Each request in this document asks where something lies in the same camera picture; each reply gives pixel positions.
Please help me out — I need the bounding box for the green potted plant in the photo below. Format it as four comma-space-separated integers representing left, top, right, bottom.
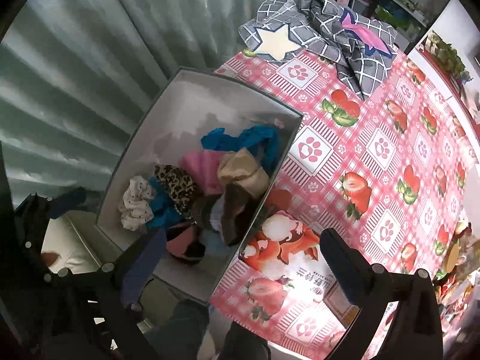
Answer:
424, 32, 472, 84

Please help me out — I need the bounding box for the leopard print scrunchie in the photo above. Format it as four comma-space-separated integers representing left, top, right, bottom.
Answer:
154, 164, 203, 219

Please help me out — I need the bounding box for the light blue fluffy cloth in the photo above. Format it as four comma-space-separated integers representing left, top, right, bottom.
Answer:
199, 230, 236, 258

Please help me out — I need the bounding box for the purple striped knitted sock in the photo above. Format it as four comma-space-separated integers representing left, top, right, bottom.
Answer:
208, 184, 259, 246

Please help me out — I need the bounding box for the pink sponge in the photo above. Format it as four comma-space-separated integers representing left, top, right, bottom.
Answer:
178, 150, 225, 195

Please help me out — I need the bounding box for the beige knitted sock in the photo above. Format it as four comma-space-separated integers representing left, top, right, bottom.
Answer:
216, 148, 270, 198

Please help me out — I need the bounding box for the pink strawberry paw tablecloth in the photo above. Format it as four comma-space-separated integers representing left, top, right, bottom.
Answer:
212, 51, 477, 359

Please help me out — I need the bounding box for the jar with yellow lid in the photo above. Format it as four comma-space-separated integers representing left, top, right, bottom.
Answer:
443, 242, 461, 273

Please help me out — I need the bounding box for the white dotted scrunchie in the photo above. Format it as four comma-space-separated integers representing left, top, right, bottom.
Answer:
118, 175, 156, 232

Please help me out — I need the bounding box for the white open storage box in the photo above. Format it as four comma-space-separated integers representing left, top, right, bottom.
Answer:
97, 68, 302, 305

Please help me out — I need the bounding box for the blue rubber glove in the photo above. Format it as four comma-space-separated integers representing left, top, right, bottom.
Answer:
200, 125, 280, 175

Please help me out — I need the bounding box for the pink patterned carton box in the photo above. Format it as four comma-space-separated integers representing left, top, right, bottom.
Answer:
324, 283, 360, 328

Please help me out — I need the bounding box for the grey checked star cloth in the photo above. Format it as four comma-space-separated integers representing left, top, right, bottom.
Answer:
238, 0, 397, 100

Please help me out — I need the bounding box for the pink black knitted sock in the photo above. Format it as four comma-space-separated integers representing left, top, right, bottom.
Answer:
165, 222, 206, 267

